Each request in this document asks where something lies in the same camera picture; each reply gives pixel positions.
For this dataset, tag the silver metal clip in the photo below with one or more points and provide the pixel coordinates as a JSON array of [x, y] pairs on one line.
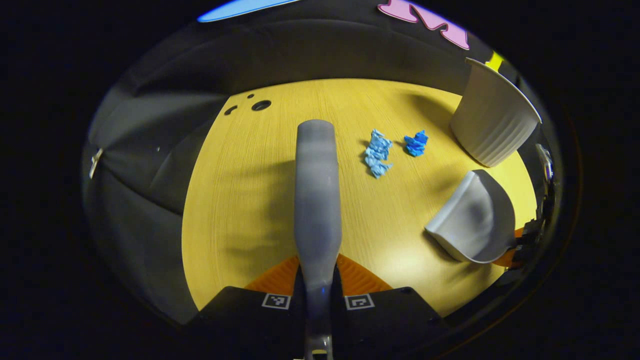
[[95, 162]]

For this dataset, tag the white ribbed garbage bin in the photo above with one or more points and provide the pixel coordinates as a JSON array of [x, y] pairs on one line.
[[492, 120]]

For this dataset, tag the small gray broom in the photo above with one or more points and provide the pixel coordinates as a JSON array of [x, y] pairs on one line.
[[317, 200]]

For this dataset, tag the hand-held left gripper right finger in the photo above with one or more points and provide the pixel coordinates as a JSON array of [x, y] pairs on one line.
[[390, 315]]

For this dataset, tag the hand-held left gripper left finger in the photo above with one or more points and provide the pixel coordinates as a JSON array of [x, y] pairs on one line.
[[240, 315]]

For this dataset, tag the black backdrop cloth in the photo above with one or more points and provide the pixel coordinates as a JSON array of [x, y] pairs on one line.
[[150, 150]]

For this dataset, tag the gray plastic dustpan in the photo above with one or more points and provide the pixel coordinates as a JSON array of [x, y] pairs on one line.
[[475, 220]]

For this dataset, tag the dark blue paper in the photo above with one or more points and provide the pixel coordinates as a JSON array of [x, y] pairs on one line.
[[416, 144]]

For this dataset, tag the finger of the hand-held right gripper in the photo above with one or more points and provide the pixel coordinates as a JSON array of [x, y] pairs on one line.
[[522, 247]]

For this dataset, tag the light blue paper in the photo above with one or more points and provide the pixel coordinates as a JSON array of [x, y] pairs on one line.
[[377, 150]]

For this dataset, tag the yellow wooden desktop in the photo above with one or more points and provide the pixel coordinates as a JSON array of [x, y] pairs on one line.
[[250, 200]]

